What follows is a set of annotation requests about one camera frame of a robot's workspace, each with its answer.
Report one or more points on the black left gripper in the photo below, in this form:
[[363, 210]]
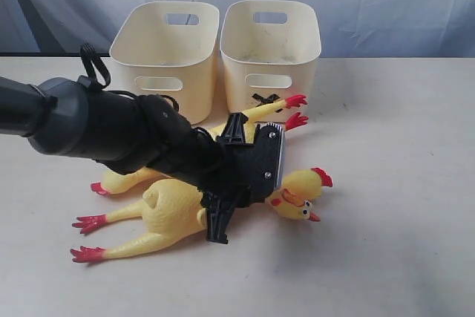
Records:
[[236, 183]]

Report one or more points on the detached yellow chicken head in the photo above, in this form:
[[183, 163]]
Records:
[[290, 206]]

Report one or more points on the yellow rubber chicken front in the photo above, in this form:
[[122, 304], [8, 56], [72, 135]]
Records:
[[171, 211]]

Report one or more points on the yellow rubber chicken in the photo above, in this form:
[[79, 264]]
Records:
[[171, 211], [113, 183]]

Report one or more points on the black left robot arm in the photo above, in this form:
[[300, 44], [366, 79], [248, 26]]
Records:
[[126, 132]]

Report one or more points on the cream bin marked X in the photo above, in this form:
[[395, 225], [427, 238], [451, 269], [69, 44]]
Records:
[[270, 50]]

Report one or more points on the yellow rubber chicken rear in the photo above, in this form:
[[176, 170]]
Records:
[[113, 183]]

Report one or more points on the cream bin marked O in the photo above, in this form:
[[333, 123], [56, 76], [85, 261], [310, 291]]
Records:
[[169, 48]]

